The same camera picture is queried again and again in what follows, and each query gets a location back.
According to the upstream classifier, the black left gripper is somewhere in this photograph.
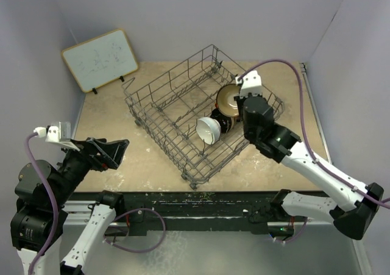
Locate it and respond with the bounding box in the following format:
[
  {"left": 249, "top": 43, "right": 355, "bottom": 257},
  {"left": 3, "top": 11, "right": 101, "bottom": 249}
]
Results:
[{"left": 51, "top": 135, "right": 128, "bottom": 205}]

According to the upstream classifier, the brown glazed bowl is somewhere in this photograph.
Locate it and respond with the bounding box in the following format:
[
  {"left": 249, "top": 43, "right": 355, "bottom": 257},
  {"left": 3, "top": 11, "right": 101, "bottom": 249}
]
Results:
[{"left": 216, "top": 84, "right": 239, "bottom": 117}]

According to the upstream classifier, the black glossy bowl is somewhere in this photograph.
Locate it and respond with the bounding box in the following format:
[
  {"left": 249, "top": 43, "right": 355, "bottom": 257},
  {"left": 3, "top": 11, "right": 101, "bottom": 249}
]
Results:
[{"left": 210, "top": 108, "right": 241, "bottom": 134}]

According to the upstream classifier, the white bowl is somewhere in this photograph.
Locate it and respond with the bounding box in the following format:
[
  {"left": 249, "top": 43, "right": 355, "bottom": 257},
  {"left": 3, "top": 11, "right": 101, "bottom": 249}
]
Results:
[{"left": 196, "top": 117, "right": 221, "bottom": 145}]

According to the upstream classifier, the grey wire dish rack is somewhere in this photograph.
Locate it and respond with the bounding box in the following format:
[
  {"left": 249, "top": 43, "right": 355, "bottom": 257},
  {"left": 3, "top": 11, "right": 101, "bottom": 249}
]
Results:
[{"left": 121, "top": 45, "right": 286, "bottom": 190}]

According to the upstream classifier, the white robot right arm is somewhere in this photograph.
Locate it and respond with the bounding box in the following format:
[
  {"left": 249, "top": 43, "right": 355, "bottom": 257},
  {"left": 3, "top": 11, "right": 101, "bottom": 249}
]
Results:
[{"left": 234, "top": 96, "right": 384, "bottom": 240}]

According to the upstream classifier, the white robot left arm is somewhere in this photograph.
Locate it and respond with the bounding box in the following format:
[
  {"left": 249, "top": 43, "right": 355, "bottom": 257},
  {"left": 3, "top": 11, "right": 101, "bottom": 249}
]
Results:
[{"left": 10, "top": 138, "right": 130, "bottom": 274}]

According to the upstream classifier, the yellow framed whiteboard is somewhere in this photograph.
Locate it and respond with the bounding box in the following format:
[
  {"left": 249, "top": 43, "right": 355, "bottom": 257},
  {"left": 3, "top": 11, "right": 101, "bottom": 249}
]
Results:
[{"left": 62, "top": 29, "right": 138, "bottom": 93}]

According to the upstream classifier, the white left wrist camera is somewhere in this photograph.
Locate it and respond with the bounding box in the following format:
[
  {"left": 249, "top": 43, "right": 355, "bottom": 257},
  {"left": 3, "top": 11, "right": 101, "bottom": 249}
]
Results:
[{"left": 34, "top": 121, "right": 79, "bottom": 151}]

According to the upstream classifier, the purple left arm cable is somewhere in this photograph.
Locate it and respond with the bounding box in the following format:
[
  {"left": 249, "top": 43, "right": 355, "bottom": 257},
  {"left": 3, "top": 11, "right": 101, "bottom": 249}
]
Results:
[{"left": 24, "top": 133, "right": 59, "bottom": 275}]

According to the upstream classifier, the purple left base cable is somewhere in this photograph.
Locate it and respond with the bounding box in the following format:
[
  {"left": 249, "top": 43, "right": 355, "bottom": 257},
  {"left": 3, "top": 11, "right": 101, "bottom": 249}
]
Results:
[{"left": 103, "top": 207, "right": 167, "bottom": 253}]

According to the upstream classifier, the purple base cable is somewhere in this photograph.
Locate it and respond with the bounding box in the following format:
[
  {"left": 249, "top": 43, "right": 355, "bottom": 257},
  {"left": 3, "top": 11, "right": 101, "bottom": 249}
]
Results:
[
  {"left": 103, "top": 207, "right": 167, "bottom": 253},
  {"left": 271, "top": 216, "right": 308, "bottom": 244}
]

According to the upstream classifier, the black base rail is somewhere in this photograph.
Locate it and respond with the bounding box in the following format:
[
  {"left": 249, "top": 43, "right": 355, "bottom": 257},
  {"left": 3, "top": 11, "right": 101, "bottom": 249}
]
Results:
[{"left": 68, "top": 189, "right": 308, "bottom": 236}]

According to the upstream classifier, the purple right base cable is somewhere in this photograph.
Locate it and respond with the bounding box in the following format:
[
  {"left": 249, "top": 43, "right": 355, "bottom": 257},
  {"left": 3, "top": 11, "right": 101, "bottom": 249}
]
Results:
[{"left": 271, "top": 216, "right": 308, "bottom": 244}]

